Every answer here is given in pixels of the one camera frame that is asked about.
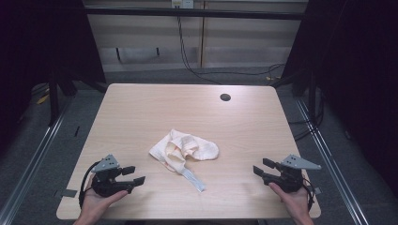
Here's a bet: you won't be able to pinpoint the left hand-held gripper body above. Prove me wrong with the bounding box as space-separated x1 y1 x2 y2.
90 154 130 198

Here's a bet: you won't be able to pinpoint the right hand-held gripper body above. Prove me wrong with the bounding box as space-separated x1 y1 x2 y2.
270 154 322 193

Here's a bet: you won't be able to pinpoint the white towel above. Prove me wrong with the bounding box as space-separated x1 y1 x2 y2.
148 128 220 193

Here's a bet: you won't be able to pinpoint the person's right hand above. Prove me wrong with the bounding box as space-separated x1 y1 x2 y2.
268 182 312 218

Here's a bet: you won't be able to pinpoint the person's left hand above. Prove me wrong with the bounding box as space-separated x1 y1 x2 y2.
79 175 130 220

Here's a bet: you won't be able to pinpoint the black metal stand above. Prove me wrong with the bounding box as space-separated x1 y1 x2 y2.
271 68 317 121
46 70 78 128

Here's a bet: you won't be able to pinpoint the yellow floor strip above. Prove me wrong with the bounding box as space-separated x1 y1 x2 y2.
35 93 51 106

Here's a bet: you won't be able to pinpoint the dark curtain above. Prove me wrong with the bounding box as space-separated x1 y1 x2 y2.
0 0 107 156
281 0 398 190

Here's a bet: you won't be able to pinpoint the black horizontal bar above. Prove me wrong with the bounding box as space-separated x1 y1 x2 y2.
84 7 306 22

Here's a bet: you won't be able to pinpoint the white power outlet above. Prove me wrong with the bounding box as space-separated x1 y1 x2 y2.
171 0 195 9

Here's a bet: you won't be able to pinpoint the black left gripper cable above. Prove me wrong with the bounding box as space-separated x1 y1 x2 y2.
78 159 103 210

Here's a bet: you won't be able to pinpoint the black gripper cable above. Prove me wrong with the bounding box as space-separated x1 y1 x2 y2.
301 176 315 212
78 159 103 210

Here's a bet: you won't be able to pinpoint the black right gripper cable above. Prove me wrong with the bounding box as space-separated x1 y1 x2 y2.
301 176 315 212

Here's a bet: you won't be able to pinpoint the metal floor rail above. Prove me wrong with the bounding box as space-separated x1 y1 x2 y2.
0 101 73 225
295 97 371 225

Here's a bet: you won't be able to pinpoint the black floor cables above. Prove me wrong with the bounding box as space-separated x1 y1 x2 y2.
287 88 327 143

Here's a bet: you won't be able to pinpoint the black wall cable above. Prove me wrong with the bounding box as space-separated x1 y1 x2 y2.
176 15 287 85

